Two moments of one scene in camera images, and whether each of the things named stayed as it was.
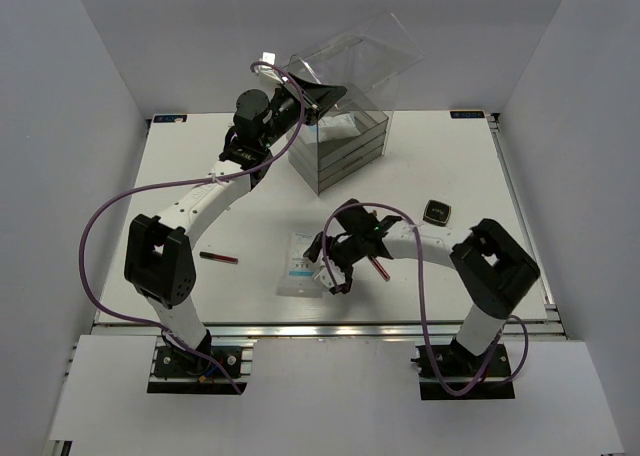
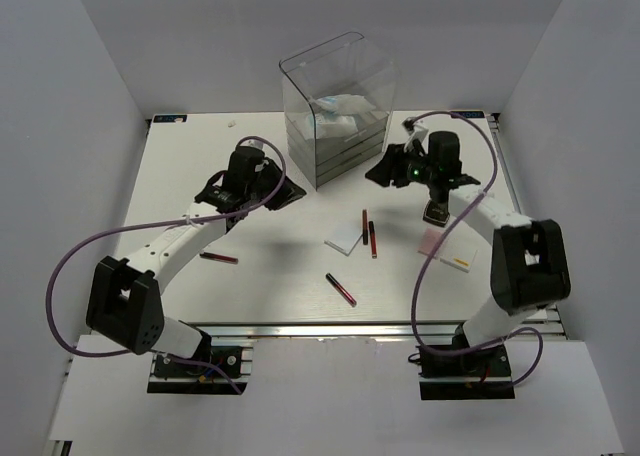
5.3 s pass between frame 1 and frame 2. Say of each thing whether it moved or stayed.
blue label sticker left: stayed
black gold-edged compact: stayed
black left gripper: moved
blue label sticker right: stayed
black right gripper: moved
